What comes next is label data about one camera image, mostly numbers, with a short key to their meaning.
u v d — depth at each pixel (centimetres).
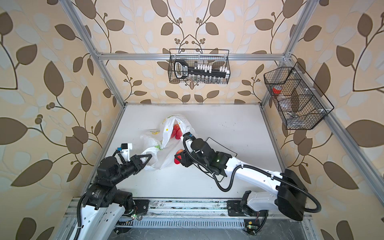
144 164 67
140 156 69
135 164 62
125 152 66
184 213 74
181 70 85
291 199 40
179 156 72
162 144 77
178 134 98
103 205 51
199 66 82
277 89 87
